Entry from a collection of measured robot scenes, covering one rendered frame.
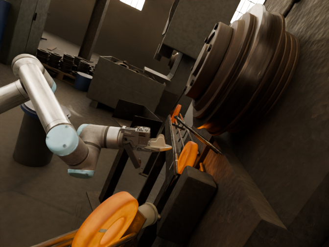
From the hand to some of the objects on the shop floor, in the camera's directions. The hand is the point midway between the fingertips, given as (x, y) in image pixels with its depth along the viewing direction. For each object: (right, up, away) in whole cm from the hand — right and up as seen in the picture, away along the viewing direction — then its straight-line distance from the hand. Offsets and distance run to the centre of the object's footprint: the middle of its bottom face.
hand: (168, 148), depth 90 cm
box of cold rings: (-77, +32, +279) cm, 291 cm away
